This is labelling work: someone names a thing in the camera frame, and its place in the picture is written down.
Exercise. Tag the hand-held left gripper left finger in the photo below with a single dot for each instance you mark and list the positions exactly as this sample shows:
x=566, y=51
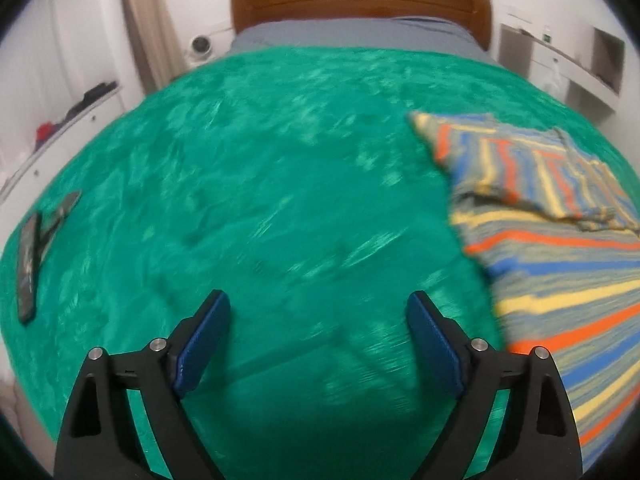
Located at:
x=200, y=347

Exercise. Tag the white drawer cabinet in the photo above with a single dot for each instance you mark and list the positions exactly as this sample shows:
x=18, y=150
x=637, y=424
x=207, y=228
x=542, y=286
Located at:
x=45, y=155

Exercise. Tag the pile of black items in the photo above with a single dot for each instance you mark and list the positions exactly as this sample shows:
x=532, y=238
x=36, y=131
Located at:
x=92, y=97

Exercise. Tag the beige curtain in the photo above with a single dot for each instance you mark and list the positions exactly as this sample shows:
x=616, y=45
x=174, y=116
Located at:
x=150, y=25

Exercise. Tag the white desk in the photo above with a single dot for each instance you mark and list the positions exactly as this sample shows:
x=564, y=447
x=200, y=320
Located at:
x=580, y=72

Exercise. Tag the green velvet blanket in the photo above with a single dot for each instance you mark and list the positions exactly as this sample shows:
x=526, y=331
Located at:
x=250, y=185

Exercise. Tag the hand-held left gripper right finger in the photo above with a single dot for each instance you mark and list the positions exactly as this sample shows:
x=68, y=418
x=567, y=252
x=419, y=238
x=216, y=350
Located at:
x=435, y=347

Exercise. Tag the white plastic bag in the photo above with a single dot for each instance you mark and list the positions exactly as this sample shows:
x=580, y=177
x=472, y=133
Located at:
x=556, y=77

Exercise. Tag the grey bed sheet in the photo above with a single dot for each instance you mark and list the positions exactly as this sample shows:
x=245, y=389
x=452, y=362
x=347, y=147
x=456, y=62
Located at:
x=350, y=35

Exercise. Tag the white table fan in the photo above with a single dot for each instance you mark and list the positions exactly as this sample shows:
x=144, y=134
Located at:
x=201, y=46

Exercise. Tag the white wall socket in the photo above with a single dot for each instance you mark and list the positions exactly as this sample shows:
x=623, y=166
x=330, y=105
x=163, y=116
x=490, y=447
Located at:
x=517, y=14

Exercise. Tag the red cloth item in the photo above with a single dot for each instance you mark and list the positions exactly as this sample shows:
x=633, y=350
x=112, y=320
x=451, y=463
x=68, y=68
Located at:
x=44, y=131

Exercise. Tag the striped knit sweater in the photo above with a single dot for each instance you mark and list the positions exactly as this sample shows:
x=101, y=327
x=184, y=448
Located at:
x=565, y=270

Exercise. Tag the white wardrobe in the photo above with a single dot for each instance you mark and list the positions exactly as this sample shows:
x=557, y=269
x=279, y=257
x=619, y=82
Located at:
x=607, y=60

